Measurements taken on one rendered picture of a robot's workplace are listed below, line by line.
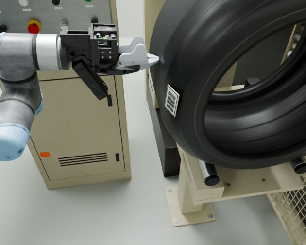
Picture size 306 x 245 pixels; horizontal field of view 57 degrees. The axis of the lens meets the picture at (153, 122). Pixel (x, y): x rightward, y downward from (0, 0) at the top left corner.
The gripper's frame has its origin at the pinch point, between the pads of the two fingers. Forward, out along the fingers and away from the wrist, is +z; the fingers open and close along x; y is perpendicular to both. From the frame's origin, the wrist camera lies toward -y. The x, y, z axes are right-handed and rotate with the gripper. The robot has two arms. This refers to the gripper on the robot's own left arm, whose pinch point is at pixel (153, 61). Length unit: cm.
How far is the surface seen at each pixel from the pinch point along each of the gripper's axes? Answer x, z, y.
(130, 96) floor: 144, 14, -123
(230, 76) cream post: 24.8, 34.7, -20.8
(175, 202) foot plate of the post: 33, 32, -120
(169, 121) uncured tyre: -8.9, 3.6, -10.6
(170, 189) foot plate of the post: 42, 30, -120
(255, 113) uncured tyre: 11, 41, -27
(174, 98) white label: -11.1, 2.9, -2.0
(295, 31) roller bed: 37, 62, -9
